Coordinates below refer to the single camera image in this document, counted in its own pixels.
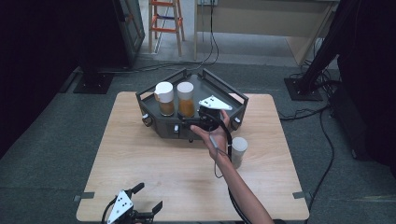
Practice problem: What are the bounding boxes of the dark framed panel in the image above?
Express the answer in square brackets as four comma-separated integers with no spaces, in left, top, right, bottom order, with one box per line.
[112,0,147,68]

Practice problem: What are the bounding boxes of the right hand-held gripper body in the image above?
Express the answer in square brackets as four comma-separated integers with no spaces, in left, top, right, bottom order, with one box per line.
[191,94,233,132]

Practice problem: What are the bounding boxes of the black slanted stand pole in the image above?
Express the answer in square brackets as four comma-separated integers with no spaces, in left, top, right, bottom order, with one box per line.
[298,0,363,94]

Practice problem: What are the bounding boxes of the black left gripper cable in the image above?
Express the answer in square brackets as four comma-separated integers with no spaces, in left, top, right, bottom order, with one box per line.
[100,198,117,224]

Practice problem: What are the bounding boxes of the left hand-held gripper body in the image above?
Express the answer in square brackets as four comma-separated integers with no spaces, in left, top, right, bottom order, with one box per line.
[106,189,156,224]

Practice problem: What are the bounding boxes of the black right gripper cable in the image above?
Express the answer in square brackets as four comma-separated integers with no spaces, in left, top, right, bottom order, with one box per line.
[208,112,251,224]

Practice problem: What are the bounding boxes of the thin grey wrist cable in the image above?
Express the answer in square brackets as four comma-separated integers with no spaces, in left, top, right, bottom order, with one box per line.
[210,134,226,179]

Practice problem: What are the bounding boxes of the grey spice jar white lid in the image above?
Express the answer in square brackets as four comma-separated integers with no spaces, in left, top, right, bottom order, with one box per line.
[231,136,249,170]

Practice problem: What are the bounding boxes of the grey tape strip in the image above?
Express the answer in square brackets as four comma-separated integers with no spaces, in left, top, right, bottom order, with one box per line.
[291,190,312,200]
[73,191,95,203]

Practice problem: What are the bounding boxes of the spice jar with spouted lid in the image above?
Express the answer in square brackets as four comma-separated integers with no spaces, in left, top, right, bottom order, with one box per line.
[153,80,176,118]

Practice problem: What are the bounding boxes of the beige desk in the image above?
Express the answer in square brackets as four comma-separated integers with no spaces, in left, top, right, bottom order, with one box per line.
[192,0,340,66]

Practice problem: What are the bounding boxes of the black stand base plate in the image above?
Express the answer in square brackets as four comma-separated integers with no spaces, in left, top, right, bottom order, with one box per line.
[283,77,324,103]
[72,72,115,95]

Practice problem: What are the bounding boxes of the orange spice jar white lid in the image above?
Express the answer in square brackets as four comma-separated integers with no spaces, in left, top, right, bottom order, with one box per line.
[176,81,196,119]

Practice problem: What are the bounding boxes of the person's right hand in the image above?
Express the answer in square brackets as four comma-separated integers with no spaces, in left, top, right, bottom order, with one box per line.
[190,108,232,163]

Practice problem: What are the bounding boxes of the wooden ladder orange rungs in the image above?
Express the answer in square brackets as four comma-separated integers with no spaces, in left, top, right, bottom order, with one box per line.
[148,0,186,58]

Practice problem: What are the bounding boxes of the dark grey corner rack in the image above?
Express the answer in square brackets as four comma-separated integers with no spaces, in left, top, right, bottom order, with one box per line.
[135,67,249,144]

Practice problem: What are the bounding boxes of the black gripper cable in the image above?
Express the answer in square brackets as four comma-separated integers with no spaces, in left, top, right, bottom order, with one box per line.
[208,112,251,224]
[100,198,117,224]

